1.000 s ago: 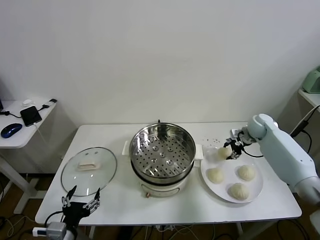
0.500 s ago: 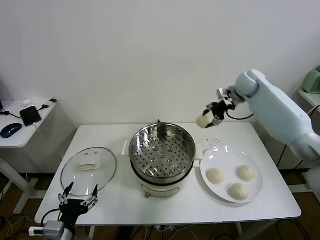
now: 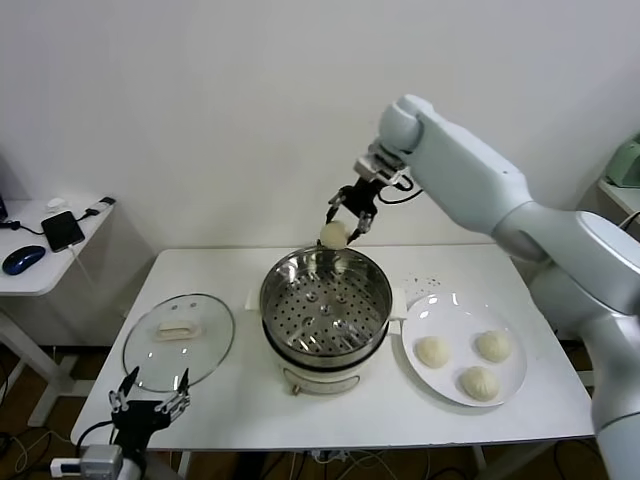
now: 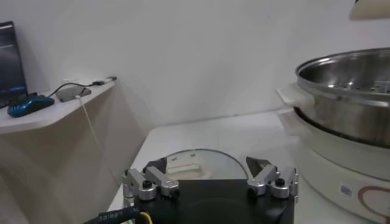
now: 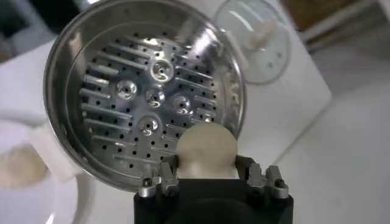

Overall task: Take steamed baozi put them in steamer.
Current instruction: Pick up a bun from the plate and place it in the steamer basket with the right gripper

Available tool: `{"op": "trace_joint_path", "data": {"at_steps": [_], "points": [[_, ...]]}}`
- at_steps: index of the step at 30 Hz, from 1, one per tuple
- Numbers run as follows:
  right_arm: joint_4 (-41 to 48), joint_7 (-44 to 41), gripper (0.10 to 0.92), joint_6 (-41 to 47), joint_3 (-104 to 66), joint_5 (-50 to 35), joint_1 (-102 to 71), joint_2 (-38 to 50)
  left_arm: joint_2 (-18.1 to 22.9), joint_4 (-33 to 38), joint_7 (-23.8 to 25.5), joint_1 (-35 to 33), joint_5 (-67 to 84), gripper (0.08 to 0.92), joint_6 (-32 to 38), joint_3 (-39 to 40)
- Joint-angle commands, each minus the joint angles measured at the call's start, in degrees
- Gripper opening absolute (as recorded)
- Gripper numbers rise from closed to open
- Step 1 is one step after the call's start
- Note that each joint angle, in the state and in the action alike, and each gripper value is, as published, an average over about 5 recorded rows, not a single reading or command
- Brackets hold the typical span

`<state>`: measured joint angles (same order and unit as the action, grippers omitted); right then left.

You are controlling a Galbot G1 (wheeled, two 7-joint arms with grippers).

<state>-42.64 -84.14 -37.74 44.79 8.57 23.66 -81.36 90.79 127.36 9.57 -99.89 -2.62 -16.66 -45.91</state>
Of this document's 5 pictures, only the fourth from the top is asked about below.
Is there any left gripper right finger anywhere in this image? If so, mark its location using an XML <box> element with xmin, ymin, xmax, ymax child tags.
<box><xmin>246</xmin><ymin>156</ymin><xmax>300</xmax><ymax>200</ymax></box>

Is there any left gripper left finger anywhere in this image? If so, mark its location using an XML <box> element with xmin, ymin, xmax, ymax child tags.
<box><xmin>121</xmin><ymin>156</ymin><xmax>181</xmax><ymax>201</ymax></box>

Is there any round glass pot lid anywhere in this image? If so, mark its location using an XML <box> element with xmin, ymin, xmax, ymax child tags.
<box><xmin>166</xmin><ymin>148</ymin><xmax>249</xmax><ymax>180</ymax></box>

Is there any stainless steel steamer basket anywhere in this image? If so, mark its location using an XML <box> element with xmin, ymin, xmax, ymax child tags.
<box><xmin>275</xmin><ymin>47</ymin><xmax>390</xmax><ymax>150</ymax></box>

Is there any white electric cooker base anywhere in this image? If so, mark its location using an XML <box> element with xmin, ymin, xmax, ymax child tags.
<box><xmin>278</xmin><ymin>109</ymin><xmax>390</xmax><ymax>224</ymax></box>

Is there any black smartphone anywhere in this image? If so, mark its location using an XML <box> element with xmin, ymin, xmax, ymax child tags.
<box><xmin>55</xmin><ymin>86</ymin><xmax>92</xmax><ymax>103</ymax></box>

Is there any white side table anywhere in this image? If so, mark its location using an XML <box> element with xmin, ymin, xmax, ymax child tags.
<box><xmin>0</xmin><ymin>79</ymin><xmax>118</xmax><ymax>135</ymax></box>

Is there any blue computer mouse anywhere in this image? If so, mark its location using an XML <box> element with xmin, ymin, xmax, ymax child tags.
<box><xmin>7</xmin><ymin>94</ymin><xmax>55</xmax><ymax>118</ymax></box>

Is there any dark computer monitor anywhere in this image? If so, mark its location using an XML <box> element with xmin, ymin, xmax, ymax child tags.
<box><xmin>0</xmin><ymin>21</ymin><xmax>28</xmax><ymax>106</ymax></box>

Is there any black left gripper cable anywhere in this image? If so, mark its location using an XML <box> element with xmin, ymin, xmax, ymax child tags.
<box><xmin>82</xmin><ymin>206</ymin><xmax>153</xmax><ymax>224</ymax></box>

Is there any white charging cable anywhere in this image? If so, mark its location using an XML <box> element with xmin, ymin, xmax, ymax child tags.
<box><xmin>75</xmin><ymin>95</ymin><xmax>122</xmax><ymax>183</ymax></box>

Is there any black usb adapter cable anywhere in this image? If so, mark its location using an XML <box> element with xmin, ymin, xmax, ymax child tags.
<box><xmin>48</xmin><ymin>75</ymin><xmax>118</xmax><ymax>98</ymax></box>

